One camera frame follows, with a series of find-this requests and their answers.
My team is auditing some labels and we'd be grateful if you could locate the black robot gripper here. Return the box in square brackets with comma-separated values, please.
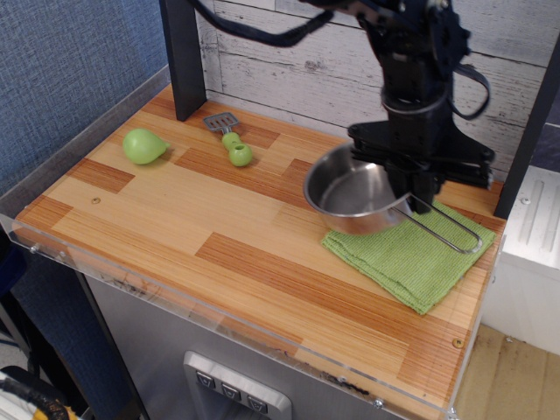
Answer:
[348, 104, 495, 214]

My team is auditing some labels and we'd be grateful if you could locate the stainless steel pot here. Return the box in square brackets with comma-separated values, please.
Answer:
[304, 143, 483, 255]

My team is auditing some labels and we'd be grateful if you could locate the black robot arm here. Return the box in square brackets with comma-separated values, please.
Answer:
[313, 1, 495, 214]

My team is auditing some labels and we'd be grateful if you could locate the green folded cloth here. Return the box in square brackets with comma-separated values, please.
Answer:
[322, 201, 496, 315]

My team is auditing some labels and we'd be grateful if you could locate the white plastic box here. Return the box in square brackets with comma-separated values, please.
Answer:
[481, 166, 559, 354]

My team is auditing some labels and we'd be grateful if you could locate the clear acrylic table guard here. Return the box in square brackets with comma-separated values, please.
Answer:
[2, 201, 498, 419]

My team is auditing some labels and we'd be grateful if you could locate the green toy pear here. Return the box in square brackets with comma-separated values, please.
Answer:
[122, 128, 171, 165]

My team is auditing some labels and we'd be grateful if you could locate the silver button panel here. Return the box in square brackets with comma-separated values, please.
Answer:
[183, 351, 292, 419]

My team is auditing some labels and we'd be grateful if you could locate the stainless steel cabinet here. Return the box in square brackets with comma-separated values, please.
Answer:
[85, 275, 456, 419]

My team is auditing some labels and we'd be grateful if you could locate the black right post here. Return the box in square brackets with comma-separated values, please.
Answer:
[493, 38, 559, 220]

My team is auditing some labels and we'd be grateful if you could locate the black post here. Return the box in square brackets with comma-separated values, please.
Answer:
[493, 38, 559, 220]
[159, 0, 207, 122]

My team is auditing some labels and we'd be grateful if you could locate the green handled grey spatula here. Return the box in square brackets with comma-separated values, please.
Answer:
[203, 112, 253, 167]

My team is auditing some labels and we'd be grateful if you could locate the black cable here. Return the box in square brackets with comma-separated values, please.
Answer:
[187, 0, 336, 48]

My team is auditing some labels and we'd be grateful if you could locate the black left post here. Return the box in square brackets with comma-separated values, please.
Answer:
[159, 0, 207, 122]

